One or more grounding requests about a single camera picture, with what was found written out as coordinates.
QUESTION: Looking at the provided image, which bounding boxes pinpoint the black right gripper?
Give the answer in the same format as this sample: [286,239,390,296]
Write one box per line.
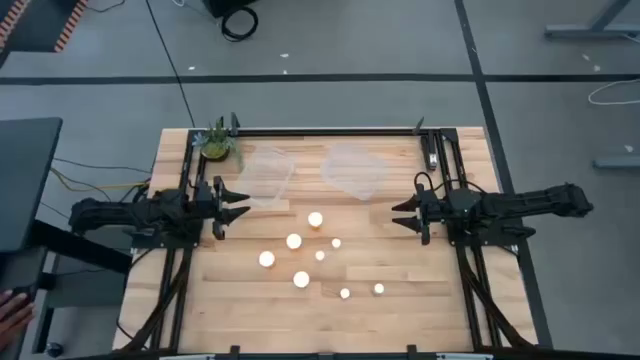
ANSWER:
[391,182,452,247]

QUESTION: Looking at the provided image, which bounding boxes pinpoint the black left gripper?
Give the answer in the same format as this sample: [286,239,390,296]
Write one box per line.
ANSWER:
[194,175,252,241]

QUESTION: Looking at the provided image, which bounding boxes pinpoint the clear rectangular plastic bin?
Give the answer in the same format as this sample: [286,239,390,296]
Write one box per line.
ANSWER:
[233,145,297,210]

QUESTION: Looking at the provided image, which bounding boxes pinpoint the clear rounded plastic bin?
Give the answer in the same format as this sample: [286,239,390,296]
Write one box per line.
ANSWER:
[319,142,389,202]

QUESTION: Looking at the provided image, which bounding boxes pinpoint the small potted green plant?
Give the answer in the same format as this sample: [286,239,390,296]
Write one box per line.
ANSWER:
[191,115,246,169]

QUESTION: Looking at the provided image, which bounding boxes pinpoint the black desk crossbeam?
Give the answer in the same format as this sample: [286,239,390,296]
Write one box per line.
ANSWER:
[29,219,134,275]

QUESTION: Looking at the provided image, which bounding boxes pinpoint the black box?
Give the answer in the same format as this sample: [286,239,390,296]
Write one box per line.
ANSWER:
[202,0,259,19]

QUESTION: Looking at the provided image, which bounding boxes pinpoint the dark grey desk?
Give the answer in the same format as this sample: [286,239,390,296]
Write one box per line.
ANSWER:
[0,117,64,254]

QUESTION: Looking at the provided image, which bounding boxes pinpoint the grey table foot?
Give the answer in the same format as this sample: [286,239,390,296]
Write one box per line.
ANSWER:
[593,156,640,170]

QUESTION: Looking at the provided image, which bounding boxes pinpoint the person's hand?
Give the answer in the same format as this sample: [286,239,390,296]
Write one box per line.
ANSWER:
[0,289,36,352]

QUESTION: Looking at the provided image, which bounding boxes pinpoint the grey table leg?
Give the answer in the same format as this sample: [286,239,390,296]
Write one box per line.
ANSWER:
[544,0,640,41]

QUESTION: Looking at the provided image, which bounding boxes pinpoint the black orange-striped platform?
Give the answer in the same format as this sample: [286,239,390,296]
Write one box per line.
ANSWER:
[0,0,89,54]

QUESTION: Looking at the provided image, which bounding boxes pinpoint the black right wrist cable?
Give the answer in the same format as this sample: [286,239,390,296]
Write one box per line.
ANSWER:
[413,171,489,195]

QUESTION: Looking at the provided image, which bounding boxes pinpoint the black aluminium table frame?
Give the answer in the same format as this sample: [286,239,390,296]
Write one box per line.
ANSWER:
[119,127,539,360]

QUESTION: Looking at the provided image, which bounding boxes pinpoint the yellow cable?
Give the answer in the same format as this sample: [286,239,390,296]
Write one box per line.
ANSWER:
[49,167,151,194]

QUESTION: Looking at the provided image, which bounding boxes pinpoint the black floor cable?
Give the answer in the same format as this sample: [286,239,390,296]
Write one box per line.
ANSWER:
[52,157,152,175]

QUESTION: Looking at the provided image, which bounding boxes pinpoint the long thin black cable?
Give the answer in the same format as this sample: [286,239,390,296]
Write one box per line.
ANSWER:
[144,0,196,129]

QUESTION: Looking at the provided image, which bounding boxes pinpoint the coiled black cable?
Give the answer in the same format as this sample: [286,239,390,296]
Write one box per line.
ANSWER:
[220,5,260,43]

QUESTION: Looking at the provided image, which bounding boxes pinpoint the white floor cable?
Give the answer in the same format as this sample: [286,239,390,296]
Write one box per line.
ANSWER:
[587,77,640,106]

